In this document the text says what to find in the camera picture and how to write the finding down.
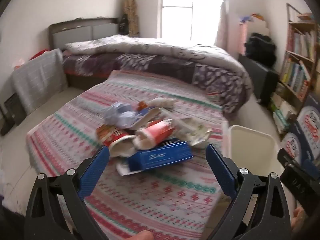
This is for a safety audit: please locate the white plastic bin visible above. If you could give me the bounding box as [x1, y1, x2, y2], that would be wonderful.
[228, 125, 282, 180]

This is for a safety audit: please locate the grey bed headboard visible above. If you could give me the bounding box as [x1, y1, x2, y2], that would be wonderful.
[48, 17, 119, 50]

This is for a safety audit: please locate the stack of flat books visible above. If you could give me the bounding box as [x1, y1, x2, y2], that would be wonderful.
[271, 90, 299, 133]

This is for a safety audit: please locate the blue-white plastic bag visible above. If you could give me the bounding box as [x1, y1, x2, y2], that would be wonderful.
[104, 102, 140, 128]

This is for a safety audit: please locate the blue cardboard box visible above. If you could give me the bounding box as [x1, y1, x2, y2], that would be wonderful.
[127, 141, 194, 173]

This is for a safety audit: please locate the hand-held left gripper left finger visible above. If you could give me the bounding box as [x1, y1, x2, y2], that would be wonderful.
[24, 145, 110, 240]

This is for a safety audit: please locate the white paper sheet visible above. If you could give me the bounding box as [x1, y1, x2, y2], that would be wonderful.
[115, 161, 143, 177]

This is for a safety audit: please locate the black backpack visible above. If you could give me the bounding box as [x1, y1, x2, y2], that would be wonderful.
[244, 32, 277, 67]

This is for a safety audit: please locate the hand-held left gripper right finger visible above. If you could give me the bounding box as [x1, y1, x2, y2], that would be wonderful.
[205, 144, 292, 240]

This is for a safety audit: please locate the small blue packet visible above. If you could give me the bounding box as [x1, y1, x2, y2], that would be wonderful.
[136, 106, 160, 119]

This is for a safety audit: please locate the pink shelf unit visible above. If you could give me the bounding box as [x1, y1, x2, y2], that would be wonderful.
[237, 20, 270, 55]

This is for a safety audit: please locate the row of books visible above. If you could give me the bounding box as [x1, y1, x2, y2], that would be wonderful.
[286, 26, 317, 59]
[280, 59, 312, 99]

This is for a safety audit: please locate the wooden bookshelf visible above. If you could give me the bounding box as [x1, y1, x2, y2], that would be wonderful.
[269, 2, 320, 140]

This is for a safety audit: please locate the red patterned paper cup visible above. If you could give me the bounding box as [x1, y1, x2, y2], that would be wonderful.
[96, 124, 138, 158]

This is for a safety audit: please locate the striped patterned blanket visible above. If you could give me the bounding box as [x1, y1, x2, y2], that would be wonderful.
[26, 70, 229, 240]

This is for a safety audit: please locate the person's right hand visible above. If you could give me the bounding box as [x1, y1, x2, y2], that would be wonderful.
[293, 207, 310, 222]

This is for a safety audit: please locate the bed with patterned quilt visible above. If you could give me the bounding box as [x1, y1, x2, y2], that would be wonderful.
[62, 34, 253, 120]

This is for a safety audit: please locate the black framed panel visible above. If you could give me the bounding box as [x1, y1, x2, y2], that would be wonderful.
[0, 92, 27, 135]

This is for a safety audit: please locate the pale pink curtain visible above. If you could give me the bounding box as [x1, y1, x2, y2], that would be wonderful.
[216, 1, 229, 48]

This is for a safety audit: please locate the crushed red paper cup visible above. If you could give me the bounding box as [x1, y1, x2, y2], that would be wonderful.
[132, 119, 174, 153]

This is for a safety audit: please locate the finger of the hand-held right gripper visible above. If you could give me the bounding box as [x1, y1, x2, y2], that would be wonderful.
[277, 148, 298, 171]
[303, 159, 320, 179]

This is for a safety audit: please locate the beige tissue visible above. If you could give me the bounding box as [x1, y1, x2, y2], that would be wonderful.
[150, 97, 177, 109]

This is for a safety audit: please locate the white green printed paper cup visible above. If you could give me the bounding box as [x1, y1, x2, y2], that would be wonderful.
[175, 117, 213, 147]

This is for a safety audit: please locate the black hanging bag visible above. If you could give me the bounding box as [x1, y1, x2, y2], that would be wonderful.
[117, 14, 129, 34]

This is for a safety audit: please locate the bright window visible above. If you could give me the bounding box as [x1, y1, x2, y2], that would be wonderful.
[157, 0, 225, 46]

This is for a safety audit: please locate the blue orange toy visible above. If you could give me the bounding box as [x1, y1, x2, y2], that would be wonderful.
[240, 14, 264, 23]

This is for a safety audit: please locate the red cloth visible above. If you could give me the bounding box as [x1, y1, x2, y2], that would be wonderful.
[30, 49, 52, 60]

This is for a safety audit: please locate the person's left hand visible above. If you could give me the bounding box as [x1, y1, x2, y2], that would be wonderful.
[129, 230, 153, 240]

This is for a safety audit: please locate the black cabinet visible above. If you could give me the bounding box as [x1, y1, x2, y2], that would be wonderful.
[237, 54, 279, 107]

